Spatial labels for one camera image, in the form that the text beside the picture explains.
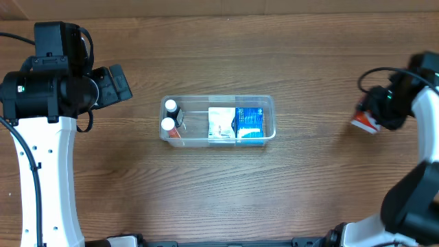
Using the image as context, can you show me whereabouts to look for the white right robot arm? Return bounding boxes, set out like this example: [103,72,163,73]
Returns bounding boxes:
[313,51,438,247]

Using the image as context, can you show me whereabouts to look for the clear plastic container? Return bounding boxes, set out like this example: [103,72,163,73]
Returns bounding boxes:
[159,95,276,148]

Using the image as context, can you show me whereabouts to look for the white blue box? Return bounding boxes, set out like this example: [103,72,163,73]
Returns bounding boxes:
[208,107,236,139]

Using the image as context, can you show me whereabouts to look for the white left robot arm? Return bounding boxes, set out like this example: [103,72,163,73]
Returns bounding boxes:
[1,21,132,246]

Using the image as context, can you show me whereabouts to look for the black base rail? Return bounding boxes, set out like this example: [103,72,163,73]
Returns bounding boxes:
[85,234,326,247]

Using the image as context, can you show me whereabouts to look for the red bottle white cap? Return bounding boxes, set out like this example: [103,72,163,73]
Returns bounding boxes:
[161,117,181,139]

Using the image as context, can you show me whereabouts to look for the dark bottle white cap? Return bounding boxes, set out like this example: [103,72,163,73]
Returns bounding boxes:
[165,99,184,128]

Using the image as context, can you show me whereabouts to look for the red packet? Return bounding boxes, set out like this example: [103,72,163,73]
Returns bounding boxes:
[351,101,381,134]

